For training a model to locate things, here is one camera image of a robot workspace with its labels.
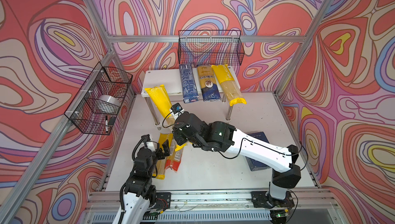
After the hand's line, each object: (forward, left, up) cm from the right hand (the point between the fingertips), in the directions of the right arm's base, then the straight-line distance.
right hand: (178, 129), depth 64 cm
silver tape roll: (+17, +34, +2) cm, 38 cm away
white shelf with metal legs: (+28, +5, +5) cm, 29 cm away
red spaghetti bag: (-2, +5, -28) cm, 28 cm away
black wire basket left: (+13, +38, +3) cm, 40 cm away
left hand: (+4, +11, -17) cm, 21 cm away
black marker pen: (+7, +35, -4) cm, 36 cm away
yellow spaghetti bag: (-6, +13, -28) cm, 31 cm away
